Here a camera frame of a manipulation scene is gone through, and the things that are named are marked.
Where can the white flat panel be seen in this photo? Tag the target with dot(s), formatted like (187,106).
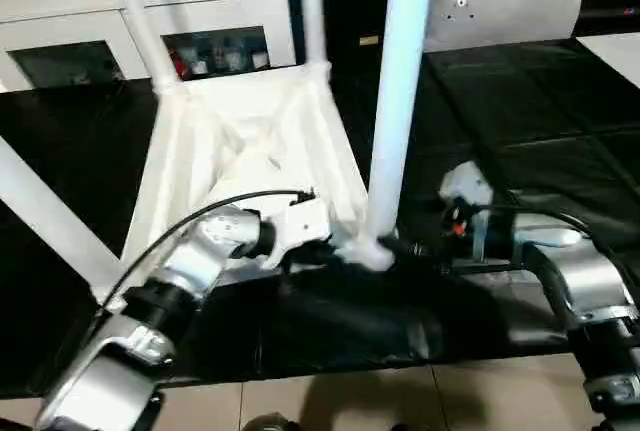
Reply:
(612,56)

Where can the white plastic table leg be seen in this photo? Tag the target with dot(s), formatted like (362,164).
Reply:
(140,21)
(312,11)
(400,91)
(50,206)

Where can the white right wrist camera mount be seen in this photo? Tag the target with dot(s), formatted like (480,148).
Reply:
(466,191)

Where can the black work mat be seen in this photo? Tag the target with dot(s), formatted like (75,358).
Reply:
(520,111)

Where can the grey cushion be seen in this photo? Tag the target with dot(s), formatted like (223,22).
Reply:
(510,6)

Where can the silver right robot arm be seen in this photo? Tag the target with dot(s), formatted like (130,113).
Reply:
(570,276)

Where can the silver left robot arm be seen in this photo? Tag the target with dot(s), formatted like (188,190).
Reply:
(170,291)

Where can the white plastic table top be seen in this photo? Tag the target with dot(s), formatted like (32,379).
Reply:
(240,141)

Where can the white glass-door cabinet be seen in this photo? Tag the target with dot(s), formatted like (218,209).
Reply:
(60,11)

